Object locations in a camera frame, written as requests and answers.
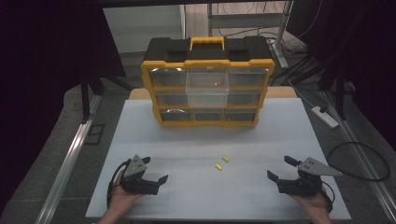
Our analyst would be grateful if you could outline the dark curtain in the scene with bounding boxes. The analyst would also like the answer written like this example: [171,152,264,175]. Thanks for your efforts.
[285,0,396,152]
[0,0,127,216]

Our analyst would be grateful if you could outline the set of small organizer drawers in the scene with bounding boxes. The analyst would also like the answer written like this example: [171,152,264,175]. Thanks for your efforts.
[148,66,270,123]

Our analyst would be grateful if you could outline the metal floor rail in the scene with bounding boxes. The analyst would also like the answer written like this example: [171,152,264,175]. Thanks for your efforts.
[321,90,396,222]
[33,94,103,224]

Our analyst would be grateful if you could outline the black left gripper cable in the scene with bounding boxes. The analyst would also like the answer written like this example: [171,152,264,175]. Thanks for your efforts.
[106,159,133,210]

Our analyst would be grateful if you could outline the black looped floor cable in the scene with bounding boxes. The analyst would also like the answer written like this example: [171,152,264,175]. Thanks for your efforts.
[325,141,391,183]

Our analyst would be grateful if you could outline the person's left hand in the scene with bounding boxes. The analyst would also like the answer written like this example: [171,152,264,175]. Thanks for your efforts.
[108,169,146,213]

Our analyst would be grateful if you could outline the light wooden board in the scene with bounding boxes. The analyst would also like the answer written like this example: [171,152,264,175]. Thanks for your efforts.
[128,86,299,101]

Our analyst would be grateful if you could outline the person's right hand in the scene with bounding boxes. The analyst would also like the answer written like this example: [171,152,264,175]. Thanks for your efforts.
[290,187,333,219]

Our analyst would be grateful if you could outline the white power strip cable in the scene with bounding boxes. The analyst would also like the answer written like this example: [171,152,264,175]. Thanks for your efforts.
[287,78,316,109]

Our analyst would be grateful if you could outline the clear plastic drawer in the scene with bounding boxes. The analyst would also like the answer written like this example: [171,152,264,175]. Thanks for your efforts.
[185,67,231,109]

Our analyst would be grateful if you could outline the white power strip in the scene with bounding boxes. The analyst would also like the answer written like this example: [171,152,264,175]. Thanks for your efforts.
[310,105,341,130]

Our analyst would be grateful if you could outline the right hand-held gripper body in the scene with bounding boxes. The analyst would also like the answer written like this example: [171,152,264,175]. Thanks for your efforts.
[276,156,344,198]

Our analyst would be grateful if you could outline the yellow and black organizer cabinet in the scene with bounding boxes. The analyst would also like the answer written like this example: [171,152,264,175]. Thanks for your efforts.
[140,35,276,128]

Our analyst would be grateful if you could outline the black stand legs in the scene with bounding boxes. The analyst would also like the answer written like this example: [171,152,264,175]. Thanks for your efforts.
[319,66,357,121]
[78,70,135,124]

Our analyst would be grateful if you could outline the yellow organizer carry handle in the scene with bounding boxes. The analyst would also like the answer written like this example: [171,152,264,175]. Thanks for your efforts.
[189,35,226,52]

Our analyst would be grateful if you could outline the grey metal stand leg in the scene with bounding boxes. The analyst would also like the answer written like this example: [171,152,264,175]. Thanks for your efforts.
[272,0,295,70]

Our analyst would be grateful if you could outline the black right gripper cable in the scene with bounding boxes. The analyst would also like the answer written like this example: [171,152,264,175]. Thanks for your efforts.
[319,181,336,215]

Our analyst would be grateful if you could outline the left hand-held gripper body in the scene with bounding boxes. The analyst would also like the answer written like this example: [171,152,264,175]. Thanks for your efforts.
[120,154,161,196]

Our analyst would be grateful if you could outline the black rectangular floor frame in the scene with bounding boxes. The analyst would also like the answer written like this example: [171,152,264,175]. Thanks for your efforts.
[83,123,106,147]

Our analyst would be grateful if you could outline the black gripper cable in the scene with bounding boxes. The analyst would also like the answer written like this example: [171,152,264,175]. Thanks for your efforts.
[319,181,336,215]
[106,159,133,210]

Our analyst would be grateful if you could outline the grey metal table frame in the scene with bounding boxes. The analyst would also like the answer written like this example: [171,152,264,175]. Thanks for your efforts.
[206,2,286,37]

